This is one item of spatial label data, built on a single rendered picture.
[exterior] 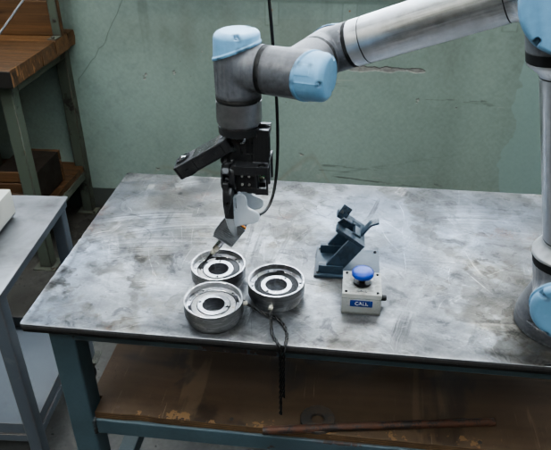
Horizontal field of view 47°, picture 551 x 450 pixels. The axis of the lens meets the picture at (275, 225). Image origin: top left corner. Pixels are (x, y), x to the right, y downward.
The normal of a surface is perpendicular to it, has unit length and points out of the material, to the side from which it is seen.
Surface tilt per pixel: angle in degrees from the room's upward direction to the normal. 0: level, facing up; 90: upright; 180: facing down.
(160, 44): 90
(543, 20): 83
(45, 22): 90
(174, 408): 0
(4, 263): 0
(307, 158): 90
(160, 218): 0
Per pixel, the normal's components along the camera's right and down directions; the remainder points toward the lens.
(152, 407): 0.00, -0.85
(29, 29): -0.12, 0.51
